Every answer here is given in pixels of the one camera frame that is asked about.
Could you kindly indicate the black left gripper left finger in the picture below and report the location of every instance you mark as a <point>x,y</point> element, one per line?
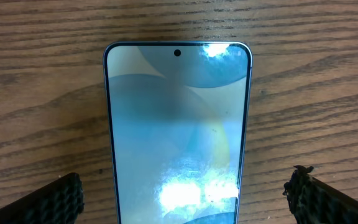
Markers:
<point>58,202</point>

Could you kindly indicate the blue Samsung smartphone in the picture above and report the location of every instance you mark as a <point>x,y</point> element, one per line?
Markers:
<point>177,116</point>

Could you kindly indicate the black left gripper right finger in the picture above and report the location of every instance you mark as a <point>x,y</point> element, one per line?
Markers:
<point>311,201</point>

